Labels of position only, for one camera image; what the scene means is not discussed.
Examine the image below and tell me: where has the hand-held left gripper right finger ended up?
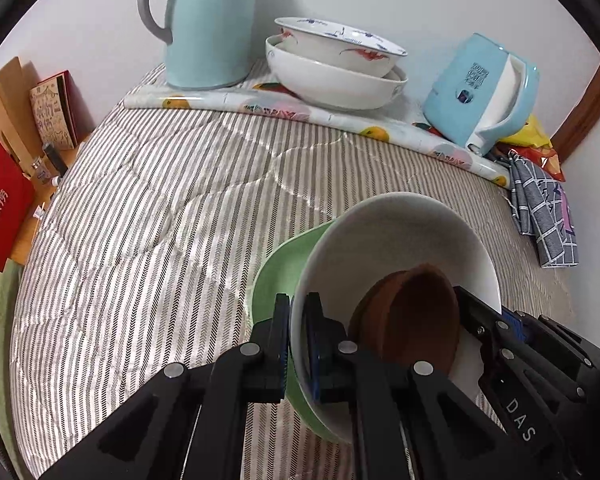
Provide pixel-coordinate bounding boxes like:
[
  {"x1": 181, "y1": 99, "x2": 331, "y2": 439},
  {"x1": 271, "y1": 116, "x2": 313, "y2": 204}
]
[{"x1": 302, "y1": 291, "x2": 541, "y2": 480}]

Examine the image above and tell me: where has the green plate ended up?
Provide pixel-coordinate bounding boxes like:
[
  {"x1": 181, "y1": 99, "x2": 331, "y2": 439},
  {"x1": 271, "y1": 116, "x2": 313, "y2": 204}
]
[{"x1": 250, "y1": 222, "x2": 354, "y2": 445}]

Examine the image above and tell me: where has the brown wooden door frame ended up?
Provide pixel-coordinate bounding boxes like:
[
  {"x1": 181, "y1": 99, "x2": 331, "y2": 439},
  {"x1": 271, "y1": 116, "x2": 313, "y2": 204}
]
[{"x1": 549, "y1": 57, "x2": 600, "y2": 164}]

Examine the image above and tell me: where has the small black stick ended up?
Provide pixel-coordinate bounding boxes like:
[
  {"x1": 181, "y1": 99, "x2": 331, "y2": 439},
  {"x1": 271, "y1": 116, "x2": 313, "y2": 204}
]
[{"x1": 42, "y1": 142, "x2": 66, "y2": 179}]

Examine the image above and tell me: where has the red snack bag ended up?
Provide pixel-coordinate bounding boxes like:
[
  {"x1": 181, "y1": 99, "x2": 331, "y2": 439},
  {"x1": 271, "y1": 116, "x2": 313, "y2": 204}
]
[{"x1": 496, "y1": 145, "x2": 566, "y2": 184}]

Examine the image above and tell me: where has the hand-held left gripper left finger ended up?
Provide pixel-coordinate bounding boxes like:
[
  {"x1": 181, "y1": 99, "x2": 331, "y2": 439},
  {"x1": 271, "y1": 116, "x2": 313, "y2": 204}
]
[{"x1": 40, "y1": 293, "x2": 292, "y2": 480}]

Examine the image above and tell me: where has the fruit print plastic sheet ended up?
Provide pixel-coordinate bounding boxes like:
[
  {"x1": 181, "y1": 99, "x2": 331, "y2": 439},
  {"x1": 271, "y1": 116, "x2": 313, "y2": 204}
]
[{"x1": 122, "y1": 72, "x2": 512, "y2": 190}]

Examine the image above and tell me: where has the light blue electric kettle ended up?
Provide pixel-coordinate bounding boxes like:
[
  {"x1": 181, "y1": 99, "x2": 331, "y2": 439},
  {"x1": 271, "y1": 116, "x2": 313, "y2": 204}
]
[{"x1": 422, "y1": 33, "x2": 541, "y2": 157}]

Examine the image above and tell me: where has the large white bowl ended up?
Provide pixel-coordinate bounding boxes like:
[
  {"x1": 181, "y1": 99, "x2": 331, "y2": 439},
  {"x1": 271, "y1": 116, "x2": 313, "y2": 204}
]
[{"x1": 265, "y1": 35, "x2": 410, "y2": 110}]

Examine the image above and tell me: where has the medium white bowl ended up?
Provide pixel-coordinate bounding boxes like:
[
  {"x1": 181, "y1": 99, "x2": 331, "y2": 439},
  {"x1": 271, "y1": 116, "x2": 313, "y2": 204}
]
[{"x1": 269, "y1": 34, "x2": 410, "y2": 84}]

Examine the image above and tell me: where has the light blue thermos jug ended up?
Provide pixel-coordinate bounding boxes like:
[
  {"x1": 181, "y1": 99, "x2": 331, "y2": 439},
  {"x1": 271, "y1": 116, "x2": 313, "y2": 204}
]
[{"x1": 138, "y1": 0, "x2": 257, "y2": 90}]

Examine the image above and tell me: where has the blue crane patterned bowl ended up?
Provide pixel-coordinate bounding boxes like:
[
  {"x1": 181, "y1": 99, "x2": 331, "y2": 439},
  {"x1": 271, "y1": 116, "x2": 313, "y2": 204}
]
[{"x1": 273, "y1": 16, "x2": 409, "y2": 79}]

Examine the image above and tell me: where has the grey checked cloth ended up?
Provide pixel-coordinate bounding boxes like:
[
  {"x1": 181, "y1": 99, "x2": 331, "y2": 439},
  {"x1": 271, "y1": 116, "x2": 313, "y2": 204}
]
[{"x1": 507, "y1": 154, "x2": 580, "y2": 269}]

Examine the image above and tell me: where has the brown cardboard box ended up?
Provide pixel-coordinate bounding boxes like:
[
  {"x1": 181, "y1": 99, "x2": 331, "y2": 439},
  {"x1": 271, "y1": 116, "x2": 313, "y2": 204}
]
[{"x1": 0, "y1": 56, "x2": 42, "y2": 177}]

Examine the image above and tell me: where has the yellow chip bag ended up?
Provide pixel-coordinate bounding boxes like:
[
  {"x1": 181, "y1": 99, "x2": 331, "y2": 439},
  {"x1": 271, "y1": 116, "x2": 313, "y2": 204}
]
[{"x1": 509, "y1": 114, "x2": 554, "y2": 151}]

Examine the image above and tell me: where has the wooden nightstand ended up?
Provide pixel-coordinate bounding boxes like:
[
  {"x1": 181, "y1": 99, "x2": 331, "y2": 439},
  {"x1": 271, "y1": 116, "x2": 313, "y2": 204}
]
[{"x1": 7, "y1": 129, "x2": 97, "y2": 267}]

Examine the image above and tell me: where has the brown bowl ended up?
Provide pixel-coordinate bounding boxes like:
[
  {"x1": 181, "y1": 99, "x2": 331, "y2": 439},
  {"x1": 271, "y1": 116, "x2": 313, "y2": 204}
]
[{"x1": 348, "y1": 263, "x2": 463, "y2": 377}]

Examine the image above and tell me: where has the red paper bag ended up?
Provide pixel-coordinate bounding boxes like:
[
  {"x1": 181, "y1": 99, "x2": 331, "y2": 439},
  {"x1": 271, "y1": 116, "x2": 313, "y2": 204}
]
[{"x1": 0, "y1": 115, "x2": 36, "y2": 274}]

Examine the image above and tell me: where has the patterned book with red cover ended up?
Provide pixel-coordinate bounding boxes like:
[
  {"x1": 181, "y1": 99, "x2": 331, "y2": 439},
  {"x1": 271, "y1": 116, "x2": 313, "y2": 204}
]
[{"x1": 28, "y1": 70, "x2": 84, "y2": 151}]

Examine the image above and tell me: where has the plain white bowl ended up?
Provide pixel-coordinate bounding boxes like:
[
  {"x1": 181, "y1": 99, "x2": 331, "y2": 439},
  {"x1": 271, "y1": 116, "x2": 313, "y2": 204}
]
[{"x1": 288, "y1": 191, "x2": 504, "y2": 444}]

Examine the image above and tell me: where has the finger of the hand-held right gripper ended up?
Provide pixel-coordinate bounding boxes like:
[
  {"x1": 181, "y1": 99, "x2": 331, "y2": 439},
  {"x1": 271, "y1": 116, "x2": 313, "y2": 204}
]
[
  {"x1": 452, "y1": 286, "x2": 512, "y2": 362},
  {"x1": 501, "y1": 309, "x2": 600, "y2": 387}
]

